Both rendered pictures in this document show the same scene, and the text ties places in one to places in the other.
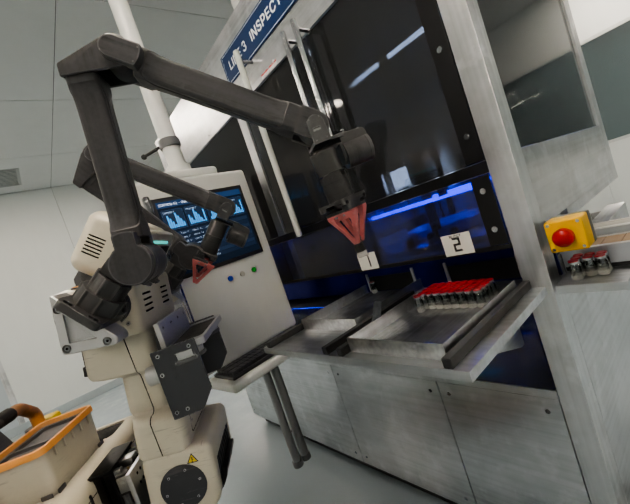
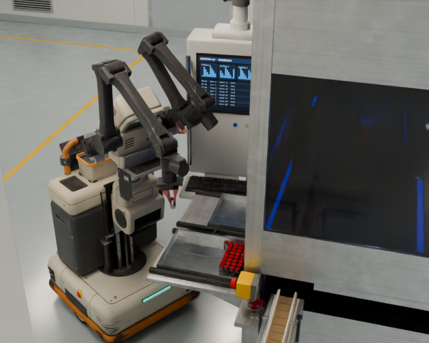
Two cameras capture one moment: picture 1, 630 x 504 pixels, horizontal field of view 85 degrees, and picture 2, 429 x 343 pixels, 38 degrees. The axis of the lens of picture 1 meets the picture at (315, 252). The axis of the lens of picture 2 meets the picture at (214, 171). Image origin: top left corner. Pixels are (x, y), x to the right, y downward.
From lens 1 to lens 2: 2.37 m
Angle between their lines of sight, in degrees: 58
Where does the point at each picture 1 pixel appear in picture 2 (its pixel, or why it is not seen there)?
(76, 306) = (86, 145)
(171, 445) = (120, 202)
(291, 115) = (152, 137)
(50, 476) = (92, 175)
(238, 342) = (223, 166)
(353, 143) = (171, 166)
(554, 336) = not seen: hidden behind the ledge
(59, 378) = not seen: hidden behind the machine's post
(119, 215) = (101, 126)
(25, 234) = not seen: outside the picture
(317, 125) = (158, 150)
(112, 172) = (101, 110)
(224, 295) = (225, 133)
